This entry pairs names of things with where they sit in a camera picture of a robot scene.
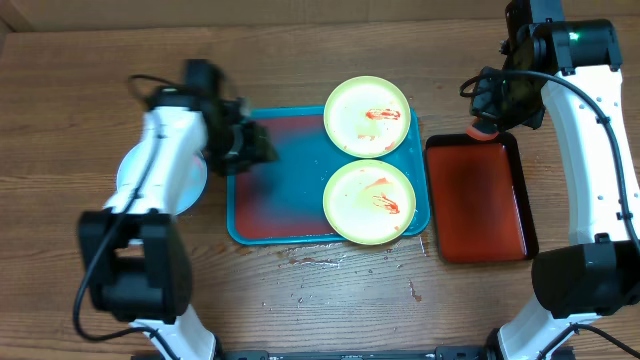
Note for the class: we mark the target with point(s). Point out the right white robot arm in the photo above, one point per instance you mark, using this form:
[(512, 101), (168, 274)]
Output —
[(570, 72)]

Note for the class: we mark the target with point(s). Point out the black tray with red water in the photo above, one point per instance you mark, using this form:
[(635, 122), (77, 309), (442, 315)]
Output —
[(479, 199)]

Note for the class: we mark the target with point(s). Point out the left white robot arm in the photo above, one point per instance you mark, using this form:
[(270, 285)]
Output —
[(138, 275)]

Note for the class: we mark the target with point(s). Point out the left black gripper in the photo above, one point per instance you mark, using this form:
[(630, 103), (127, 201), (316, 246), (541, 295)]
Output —
[(260, 148)]

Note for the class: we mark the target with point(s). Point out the teal serving tray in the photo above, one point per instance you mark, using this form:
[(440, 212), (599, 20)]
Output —
[(281, 202)]

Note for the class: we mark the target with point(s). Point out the yellow-green plate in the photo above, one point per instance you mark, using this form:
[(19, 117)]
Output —
[(367, 116), (369, 202)]

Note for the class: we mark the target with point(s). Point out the light blue plate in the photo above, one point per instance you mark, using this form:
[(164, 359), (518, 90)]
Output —
[(194, 185)]

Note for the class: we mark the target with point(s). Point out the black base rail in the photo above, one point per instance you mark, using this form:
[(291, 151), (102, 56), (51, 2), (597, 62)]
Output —
[(439, 353)]

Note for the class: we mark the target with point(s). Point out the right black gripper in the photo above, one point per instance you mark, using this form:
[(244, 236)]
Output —
[(481, 106)]

